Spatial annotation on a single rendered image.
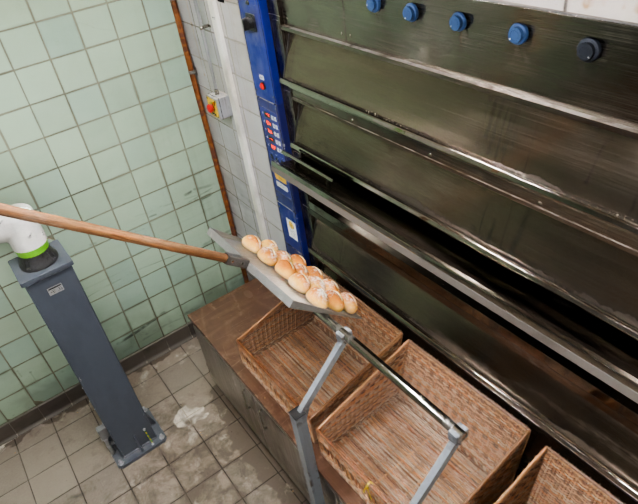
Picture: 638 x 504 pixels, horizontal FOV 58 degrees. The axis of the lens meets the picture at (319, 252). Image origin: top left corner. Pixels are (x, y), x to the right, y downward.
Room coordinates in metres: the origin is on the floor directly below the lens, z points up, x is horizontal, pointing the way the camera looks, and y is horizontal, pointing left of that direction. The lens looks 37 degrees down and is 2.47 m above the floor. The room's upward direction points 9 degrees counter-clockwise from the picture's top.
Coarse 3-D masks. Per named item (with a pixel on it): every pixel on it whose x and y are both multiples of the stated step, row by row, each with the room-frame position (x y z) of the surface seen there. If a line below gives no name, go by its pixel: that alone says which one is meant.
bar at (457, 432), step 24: (312, 312) 1.40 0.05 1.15; (336, 336) 1.28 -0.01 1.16; (336, 360) 1.24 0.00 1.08; (312, 384) 1.21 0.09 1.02; (408, 384) 1.03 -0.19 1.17; (432, 408) 0.94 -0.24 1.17; (456, 432) 0.86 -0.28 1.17; (312, 456) 1.15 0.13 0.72; (312, 480) 1.14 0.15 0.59; (432, 480) 0.81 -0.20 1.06
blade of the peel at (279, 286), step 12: (216, 240) 1.71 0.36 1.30; (228, 240) 1.78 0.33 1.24; (240, 240) 1.83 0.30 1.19; (228, 252) 1.63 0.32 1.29; (240, 252) 1.68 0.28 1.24; (252, 252) 1.74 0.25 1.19; (252, 264) 1.51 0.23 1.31; (264, 264) 1.65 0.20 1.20; (264, 276) 1.44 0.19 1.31; (276, 276) 1.56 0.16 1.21; (276, 288) 1.38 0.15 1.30; (288, 288) 1.47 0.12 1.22; (288, 300) 1.32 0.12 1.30; (300, 300) 1.40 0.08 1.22; (324, 312) 1.36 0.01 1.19; (336, 312) 1.39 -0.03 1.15
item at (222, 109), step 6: (210, 96) 2.55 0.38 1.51; (216, 96) 2.54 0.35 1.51; (222, 96) 2.53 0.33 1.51; (228, 96) 2.53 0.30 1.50; (210, 102) 2.55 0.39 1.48; (216, 102) 2.50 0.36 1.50; (222, 102) 2.51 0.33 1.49; (228, 102) 2.53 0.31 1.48; (216, 108) 2.51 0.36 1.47; (222, 108) 2.51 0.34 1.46; (228, 108) 2.53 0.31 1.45; (216, 114) 2.52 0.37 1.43; (222, 114) 2.51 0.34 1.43; (228, 114) 2.52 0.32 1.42
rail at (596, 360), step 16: (272, 160) 1.98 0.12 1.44; (320, 192) 1.70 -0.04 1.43; (352, 208) 1.57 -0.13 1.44; (368, 224) 1.48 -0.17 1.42; (400, 240) 1.36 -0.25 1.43; (432, 256) 1.26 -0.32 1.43; (448, 272) 1.19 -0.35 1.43; (480, 288) 1.10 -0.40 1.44; (496, 304) 1.05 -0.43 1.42; (512, 304) 1.02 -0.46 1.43; (528, 320) 0.96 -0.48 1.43; (560, 336) 0.89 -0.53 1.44; (576, 352) 0.85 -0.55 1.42; (592, 352) 0.83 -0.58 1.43; (608, 368) 0.79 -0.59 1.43
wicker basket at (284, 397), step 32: (288, 320) 1.89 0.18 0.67; (320, 320) 1.92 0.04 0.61; (352, 320) 1.76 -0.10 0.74; (384, 320) 1.62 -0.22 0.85; (256, 352) 1.80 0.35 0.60; (288, 352) 1.77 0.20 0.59; (320, 352) 1.75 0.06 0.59; (352, 352) 1.71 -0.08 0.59; (384, 352) 1.48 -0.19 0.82; (288, 384) 1.59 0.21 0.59; (352, 384) 1.40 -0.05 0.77; (320, 416) 1.32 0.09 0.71
